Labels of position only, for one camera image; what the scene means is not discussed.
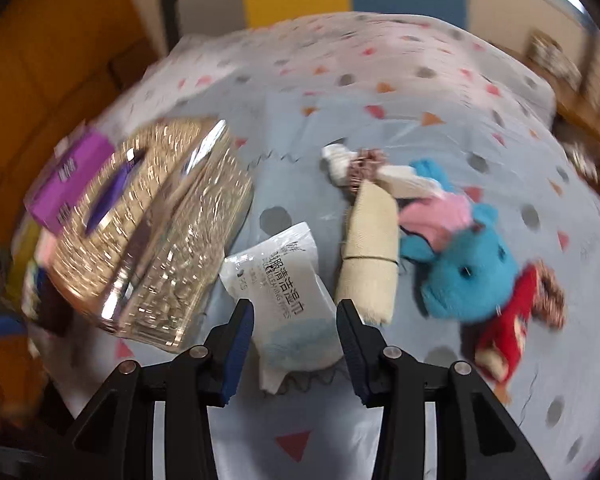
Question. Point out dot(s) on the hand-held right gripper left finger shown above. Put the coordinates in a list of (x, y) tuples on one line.
[(237, 355)]

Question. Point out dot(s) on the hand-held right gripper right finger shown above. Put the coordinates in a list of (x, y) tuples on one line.
[(350, 350)]

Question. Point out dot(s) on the white wet wipes pack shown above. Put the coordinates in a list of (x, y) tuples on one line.
[(285, 300)]

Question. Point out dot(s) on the blue plush mouse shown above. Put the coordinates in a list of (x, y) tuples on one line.
[(465, 270)]

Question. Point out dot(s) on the red sock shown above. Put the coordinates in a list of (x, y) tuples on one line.
[(510, 320)]

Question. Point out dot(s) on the beige rolled cloth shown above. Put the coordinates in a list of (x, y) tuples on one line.
[(372, 250)]

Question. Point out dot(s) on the ornate gold tissue box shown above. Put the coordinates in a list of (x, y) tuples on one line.
[(170, 235)]

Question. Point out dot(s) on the pink cloth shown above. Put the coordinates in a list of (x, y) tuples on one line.
[(440, 217)]

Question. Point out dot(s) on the cream knitted cloth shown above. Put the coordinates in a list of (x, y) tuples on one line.
[(410, 182)]

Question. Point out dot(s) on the brown scrunchie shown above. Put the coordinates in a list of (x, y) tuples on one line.
[(365, 170)]

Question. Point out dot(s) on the white knitted sock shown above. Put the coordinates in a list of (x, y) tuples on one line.
[(336, 162)]

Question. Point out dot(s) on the plaid scrunchie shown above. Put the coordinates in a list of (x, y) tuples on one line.
[(552, 295)]

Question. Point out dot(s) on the purple carton box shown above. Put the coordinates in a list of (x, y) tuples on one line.
[(75, 175)]

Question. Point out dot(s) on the wooden desk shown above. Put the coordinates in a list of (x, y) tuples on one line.
[(590, 105)]

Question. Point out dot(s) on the orange wooden wardrobe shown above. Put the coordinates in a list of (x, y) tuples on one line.
[(55, 60)]

